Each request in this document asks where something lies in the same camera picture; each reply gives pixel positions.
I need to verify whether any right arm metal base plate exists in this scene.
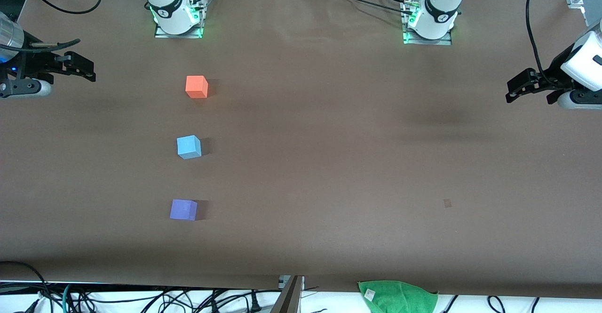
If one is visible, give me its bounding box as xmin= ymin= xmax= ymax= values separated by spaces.
xmin=155 ymin=0 xmax=205 ymax=39

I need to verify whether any aluminium bar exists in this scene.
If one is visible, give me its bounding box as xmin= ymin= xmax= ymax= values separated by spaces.
xmin=270 ymin=275 xmax=304 ymax=313

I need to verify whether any purple foam block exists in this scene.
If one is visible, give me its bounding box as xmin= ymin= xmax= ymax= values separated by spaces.
xmin=169 ymin=199 xmax=198 ymax=221

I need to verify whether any light blue foam block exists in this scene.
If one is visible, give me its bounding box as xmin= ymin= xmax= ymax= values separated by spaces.
xmin=177 ymin=135 xmax=202 ymax=160

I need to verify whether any thick black looping cable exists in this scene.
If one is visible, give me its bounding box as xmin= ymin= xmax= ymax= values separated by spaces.
xmin=0 ymin=261 xmax=54 ymax=313

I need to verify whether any green cloth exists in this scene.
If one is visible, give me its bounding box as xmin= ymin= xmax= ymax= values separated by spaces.
xmin=357 ymin=280 xmax=439 ymax=313

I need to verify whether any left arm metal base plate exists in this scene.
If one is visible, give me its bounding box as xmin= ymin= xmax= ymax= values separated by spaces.
xmin=403 ymin=0 xmax=453 ymax=46

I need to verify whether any orange foam block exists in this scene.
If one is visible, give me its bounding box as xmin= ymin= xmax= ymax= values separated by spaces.
xmin=185 ymin=75 xmax=209 ymax=99

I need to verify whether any long black tabletop cable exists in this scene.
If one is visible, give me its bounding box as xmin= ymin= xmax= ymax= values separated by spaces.
xmin=322 ymin=0 xmax=415 ymax=15

